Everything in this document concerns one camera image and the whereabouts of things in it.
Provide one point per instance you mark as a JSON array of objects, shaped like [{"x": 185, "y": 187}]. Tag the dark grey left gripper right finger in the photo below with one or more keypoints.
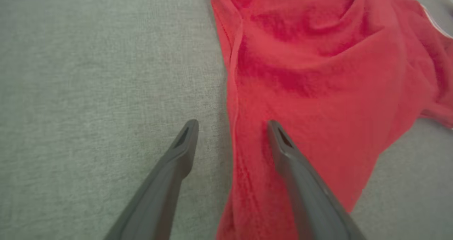
[{"x": 311, "y": 197}]

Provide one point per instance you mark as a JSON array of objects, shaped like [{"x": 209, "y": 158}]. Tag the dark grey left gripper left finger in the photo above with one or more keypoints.
[{"x": 159, "y": 194}]

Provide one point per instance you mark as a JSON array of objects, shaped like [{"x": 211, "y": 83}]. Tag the red jersey with navy lettering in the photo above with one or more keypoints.
[{"x": 318, "y": 91}]

